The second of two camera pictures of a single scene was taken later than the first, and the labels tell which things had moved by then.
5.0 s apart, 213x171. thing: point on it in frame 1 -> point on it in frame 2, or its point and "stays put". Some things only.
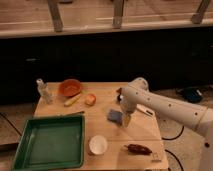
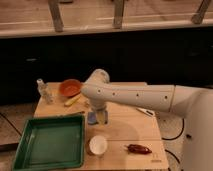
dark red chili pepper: (137, 149) stays put
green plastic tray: (51, 142) stays put
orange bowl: (70, 87) stays put
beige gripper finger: (126, 119) -> (101, 116)
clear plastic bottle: (44, 91) stays put
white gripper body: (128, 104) -> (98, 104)
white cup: (98, 144) stays put
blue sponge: (115, 116) -> (91, 118)
